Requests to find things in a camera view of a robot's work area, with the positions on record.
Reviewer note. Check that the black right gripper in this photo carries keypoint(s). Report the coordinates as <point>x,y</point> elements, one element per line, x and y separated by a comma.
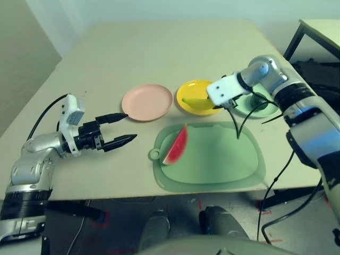
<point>230,103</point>

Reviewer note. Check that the black metal table leg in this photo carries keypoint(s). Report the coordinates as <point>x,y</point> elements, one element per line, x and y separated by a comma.
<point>289,197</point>
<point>74,210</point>

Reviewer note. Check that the grey robot left leg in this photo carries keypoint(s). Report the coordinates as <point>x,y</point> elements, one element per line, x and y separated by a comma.
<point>156,228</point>

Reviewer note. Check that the grey robot right leg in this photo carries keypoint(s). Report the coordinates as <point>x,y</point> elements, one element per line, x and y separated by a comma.
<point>220,223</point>

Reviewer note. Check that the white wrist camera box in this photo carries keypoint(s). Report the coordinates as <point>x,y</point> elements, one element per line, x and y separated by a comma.
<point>71,109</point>
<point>225,89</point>

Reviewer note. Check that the red watermelon slice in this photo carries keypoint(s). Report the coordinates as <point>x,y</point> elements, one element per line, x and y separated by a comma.
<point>178,148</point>

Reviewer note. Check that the mint green plastic plate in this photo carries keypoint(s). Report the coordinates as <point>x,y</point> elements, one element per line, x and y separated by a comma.
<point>265,111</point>

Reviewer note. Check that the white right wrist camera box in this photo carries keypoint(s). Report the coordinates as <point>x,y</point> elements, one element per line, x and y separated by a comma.
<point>225,89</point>

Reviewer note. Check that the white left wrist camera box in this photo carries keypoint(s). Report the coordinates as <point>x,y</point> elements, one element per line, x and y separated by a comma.
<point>71,109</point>

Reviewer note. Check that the pink plastic plate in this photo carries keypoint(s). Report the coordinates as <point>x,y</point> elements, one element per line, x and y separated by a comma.
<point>147,102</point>

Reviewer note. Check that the grey robot torso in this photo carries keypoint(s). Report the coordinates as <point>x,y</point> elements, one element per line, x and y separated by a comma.
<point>202,248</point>

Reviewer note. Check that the yellow plastic plate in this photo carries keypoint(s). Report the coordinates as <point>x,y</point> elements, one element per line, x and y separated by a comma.
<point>191,89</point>

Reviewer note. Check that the beige side table black legs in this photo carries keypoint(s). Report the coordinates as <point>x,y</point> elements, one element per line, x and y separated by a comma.
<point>318,29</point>

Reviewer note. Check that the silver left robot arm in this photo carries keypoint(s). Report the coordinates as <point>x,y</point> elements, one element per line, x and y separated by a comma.
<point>34,151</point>

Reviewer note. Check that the green cutting board mat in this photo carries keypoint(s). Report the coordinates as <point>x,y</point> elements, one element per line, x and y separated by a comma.
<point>217,159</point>

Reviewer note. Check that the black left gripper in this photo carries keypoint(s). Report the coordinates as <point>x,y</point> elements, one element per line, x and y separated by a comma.
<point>87,134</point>

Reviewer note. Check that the black zip tie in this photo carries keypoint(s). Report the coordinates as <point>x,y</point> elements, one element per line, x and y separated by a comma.
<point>272,119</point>

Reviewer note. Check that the yellow toy banana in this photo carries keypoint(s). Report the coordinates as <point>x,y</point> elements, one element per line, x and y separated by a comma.
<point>199,104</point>

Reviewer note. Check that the grey robot leg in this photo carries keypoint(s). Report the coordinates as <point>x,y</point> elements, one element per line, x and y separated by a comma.
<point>156,228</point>
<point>220,223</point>

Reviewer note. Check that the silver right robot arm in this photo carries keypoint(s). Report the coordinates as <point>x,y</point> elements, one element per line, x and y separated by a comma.
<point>300,101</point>

